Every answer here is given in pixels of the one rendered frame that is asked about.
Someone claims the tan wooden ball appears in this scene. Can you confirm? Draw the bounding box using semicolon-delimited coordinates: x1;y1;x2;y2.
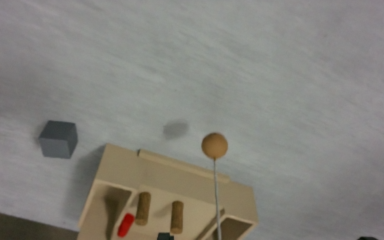
201;131;229;161

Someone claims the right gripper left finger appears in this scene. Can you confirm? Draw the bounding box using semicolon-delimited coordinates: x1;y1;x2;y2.
157;232;174;240

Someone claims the brown wooden cylinder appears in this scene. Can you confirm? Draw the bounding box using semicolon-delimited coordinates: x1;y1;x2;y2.
170;201;184;234
134;192;151;226

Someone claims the red cylinder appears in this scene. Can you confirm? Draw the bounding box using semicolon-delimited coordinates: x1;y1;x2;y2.
117;213;134;237

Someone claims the small dark grey cube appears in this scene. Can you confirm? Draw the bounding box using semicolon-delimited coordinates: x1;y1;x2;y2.
38;120;78;160

